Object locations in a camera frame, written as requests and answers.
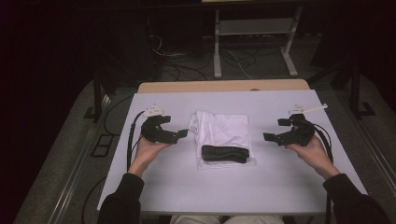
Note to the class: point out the white board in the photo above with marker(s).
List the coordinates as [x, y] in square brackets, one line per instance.
[174, 186]

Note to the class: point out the white shorts with black waistband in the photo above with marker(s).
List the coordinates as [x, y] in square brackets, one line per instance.
[224, 127]

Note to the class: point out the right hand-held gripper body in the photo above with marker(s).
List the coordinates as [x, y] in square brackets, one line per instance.
[300, 135]

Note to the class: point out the white metal stand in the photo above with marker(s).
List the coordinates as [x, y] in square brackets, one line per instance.
[217, 62]

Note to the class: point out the person's right hand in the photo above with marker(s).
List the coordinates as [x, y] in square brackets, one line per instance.
[314, 155]

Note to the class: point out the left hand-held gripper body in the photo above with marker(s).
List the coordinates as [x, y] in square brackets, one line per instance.
[154, 132]

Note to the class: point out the dark metal stand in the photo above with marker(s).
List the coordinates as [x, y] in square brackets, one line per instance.
[97, 99]
[355, 93]

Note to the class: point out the metal floor rail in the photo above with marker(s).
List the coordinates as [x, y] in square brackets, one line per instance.
[378, 158]
[74, 174]

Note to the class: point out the wooden table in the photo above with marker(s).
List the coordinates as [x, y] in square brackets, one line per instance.
[218, 85]

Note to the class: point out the person's left hand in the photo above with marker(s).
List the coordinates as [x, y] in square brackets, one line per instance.
[146, 154]

